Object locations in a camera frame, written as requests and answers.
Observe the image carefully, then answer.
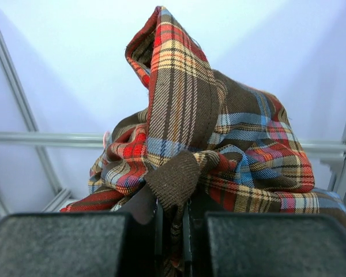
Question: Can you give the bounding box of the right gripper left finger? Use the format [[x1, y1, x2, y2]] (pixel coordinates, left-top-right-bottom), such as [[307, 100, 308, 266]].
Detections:
[[0, 187, 163, 276]]

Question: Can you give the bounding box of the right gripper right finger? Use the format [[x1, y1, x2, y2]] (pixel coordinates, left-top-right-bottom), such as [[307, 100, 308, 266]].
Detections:
[[183, 196, 346, 276]]

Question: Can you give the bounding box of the pink wire hanger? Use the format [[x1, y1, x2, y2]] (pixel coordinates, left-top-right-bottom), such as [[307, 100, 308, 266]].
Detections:
[[103, 131, 111, 148]]

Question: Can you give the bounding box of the brown red plaid shirt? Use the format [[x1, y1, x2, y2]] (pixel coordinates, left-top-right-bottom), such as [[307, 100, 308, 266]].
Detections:
[[63, 6, 346, 276]]

